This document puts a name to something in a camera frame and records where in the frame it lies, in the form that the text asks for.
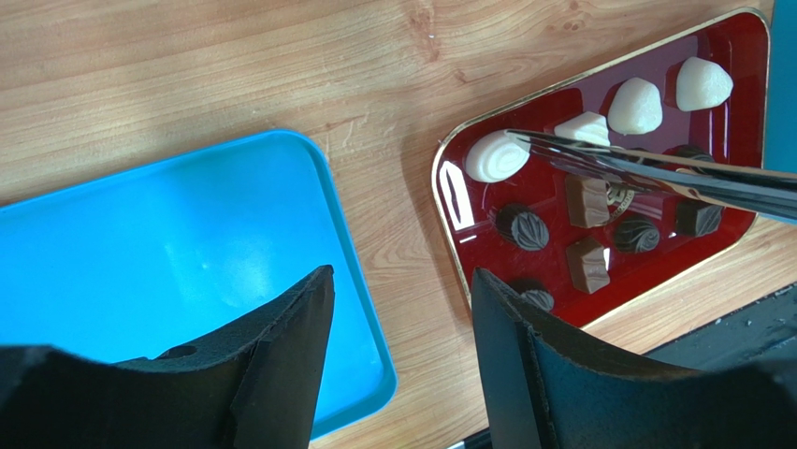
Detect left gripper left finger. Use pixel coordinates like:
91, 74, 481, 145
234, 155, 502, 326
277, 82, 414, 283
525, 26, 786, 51
1, 266, 334, 448

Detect white round swirl chocolate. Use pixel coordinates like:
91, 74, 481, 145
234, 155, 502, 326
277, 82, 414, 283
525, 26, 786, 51
464, 130, 530, 183

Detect milk chocolate bar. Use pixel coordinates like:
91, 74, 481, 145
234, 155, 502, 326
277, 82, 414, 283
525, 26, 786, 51
565, 237, 611, 294
564, 174, 610, 228

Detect white square chocolate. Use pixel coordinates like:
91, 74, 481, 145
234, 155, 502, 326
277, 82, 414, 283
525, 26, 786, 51
554, 111, 611, 147

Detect white cone chocolate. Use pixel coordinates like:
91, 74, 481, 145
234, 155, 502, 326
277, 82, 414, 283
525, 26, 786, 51
675, 57, 733, 112
607, 78, 663, 136

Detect metal tongs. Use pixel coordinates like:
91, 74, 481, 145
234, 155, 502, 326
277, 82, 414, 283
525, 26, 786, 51
507, 129, 796, 222

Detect dark leaf chocolate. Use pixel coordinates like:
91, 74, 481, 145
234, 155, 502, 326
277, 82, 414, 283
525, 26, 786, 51
495, 203, 550, 252
510, 278, 555, 311

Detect blue tin lid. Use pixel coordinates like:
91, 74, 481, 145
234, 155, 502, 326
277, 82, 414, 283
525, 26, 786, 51
1, 130, 398, 438

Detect dark swirl chocolate lower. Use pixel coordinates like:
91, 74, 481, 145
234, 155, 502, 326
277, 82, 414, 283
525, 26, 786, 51
614, 215, 660, 253

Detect dark swirl chocolate upper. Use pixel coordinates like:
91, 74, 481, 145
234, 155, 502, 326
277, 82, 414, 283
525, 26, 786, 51
668, 144, 716, 165

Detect dark textured chocolate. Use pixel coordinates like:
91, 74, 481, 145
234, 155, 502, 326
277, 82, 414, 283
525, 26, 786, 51
605, 147, 654, 225

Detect red chocolate tray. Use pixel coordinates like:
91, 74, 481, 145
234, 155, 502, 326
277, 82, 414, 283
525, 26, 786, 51
432, 8, 771, 326

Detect dark square chocolate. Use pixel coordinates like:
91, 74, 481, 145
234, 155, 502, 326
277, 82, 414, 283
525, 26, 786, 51
675, 200, 724, 238

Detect dark swirl chocolate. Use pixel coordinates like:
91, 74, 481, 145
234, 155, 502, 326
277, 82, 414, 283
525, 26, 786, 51
668, 144, 716, 165
614, 215, 660, 253

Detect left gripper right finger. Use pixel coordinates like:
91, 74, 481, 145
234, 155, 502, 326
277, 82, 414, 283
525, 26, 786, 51
471, 268, 797, 449

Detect milk chocolate bar upper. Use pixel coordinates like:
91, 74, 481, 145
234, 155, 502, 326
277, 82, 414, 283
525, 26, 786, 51
564, 174, 610, 228

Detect blue tin box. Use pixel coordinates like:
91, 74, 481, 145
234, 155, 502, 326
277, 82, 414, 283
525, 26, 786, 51
764, 0, 796, 173

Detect milk chocolate bar lower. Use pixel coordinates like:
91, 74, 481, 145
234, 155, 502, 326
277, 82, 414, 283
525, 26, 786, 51
565, 237, 611, 294

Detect dark leaf chocolate lower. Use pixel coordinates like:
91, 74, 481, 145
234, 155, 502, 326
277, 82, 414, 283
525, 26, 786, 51
510, 278, 555, 311

